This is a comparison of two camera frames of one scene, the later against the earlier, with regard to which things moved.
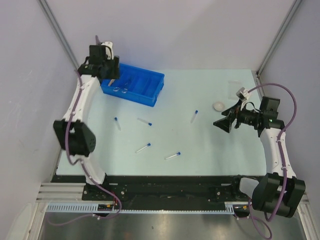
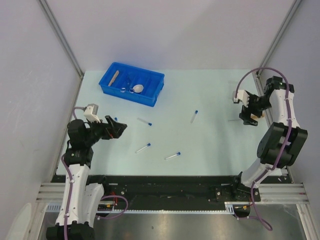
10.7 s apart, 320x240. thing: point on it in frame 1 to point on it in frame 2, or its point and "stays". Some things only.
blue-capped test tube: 149,123 stays
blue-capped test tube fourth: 194,116 stays
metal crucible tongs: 124,89 to 131,90
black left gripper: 114,72 to 113,130
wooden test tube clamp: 111,81 stays
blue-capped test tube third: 177,154 stays
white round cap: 218,106 to 138,88
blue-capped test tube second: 147,145 stays
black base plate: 160,192 stays
